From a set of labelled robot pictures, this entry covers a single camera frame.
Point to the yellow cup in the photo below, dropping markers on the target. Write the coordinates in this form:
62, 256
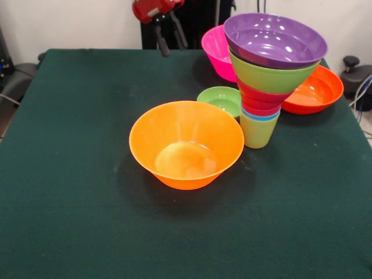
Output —
257, 133

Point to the pink bowl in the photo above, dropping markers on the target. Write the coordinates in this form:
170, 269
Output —
216, 52

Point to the black electronics box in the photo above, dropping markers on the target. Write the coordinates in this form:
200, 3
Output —
5, 64

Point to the blue cup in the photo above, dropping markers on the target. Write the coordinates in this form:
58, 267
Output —
247, 114

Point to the black equipment with knob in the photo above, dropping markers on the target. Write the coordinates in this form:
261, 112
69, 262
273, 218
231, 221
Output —
359, 80

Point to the small red bowl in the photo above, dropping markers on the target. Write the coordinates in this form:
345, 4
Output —
258, 97

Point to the large orange bowl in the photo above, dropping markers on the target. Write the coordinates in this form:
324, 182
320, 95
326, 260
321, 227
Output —
186, 136

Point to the small green bowl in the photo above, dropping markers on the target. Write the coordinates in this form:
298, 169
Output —
219, 100

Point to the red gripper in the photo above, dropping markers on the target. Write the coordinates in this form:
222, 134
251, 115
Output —
151, 10

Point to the black table clamp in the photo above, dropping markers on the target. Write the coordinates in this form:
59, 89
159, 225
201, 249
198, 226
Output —
42, 56

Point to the dark green tablecloth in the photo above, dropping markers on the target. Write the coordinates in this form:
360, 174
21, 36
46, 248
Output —
87, 226

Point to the large green bowl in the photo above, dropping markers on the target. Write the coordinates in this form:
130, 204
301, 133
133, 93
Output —
267, 81

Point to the red-orange bowl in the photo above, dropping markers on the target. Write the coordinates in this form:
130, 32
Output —
316, 93

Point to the purple bowl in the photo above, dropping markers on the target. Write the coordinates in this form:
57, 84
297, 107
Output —
276, 40

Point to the red cup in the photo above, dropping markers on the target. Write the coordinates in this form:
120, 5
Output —
258, 111

